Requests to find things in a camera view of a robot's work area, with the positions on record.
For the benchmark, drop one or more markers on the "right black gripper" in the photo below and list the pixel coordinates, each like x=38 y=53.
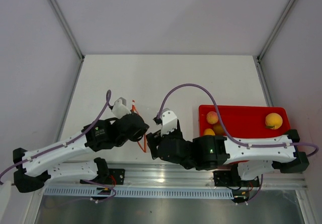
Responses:
x=153 y=139

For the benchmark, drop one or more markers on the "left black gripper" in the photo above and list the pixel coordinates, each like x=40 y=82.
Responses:
x=141 y=133

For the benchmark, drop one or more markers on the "clear orange zip top bag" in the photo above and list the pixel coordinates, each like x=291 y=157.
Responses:
x=138 y=128

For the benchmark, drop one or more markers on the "peach fruit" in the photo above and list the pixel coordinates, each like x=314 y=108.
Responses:
x=212 y=117

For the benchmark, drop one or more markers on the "brown kiwi fruit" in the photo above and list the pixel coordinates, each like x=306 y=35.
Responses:
x=218 y=129

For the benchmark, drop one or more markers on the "orange fruit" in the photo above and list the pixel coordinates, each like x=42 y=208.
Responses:
x=273 y=121

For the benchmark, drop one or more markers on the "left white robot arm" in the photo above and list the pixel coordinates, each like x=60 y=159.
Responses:
x=52 y=163

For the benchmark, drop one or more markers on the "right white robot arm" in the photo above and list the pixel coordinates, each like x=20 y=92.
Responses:
x=209 y=152

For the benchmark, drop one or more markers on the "yellow green mango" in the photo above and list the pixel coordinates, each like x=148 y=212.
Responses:
x=209 y=132

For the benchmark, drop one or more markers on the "red plastic tray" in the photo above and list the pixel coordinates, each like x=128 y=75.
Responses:
x=249 y=121

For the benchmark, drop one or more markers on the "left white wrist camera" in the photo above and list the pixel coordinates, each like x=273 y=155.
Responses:
x=119 y=109

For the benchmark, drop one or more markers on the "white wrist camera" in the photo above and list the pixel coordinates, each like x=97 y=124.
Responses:
x=168 y=120
x=119 y=109

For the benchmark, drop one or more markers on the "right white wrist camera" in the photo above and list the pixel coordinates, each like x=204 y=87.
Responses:
x=168 y=120

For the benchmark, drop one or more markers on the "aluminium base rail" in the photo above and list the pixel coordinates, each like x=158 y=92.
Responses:
x=175 y=176

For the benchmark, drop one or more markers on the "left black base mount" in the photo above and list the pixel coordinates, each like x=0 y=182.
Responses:
x=116 y=177

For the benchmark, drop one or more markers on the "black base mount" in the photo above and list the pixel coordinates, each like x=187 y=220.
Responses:
x=116 y=177
x=226 y=178

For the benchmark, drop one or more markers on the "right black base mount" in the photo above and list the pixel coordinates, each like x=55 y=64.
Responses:
x=226 y=178

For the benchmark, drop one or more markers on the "slotted cable duct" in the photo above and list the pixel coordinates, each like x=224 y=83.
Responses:
x=132 y=192

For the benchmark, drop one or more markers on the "left aluminium frame post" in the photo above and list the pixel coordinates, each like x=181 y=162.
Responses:
x=66 y=27

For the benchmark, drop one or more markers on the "aluminium frame post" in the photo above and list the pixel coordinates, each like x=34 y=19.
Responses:
x=290 y=5
x=66 y=27

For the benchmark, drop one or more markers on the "right aluminium frame post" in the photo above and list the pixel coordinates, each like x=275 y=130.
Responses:
x=290 y=5

